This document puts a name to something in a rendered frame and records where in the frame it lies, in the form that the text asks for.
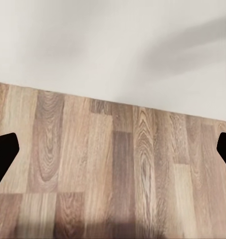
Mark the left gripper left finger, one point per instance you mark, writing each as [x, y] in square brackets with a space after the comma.
[9, 148]

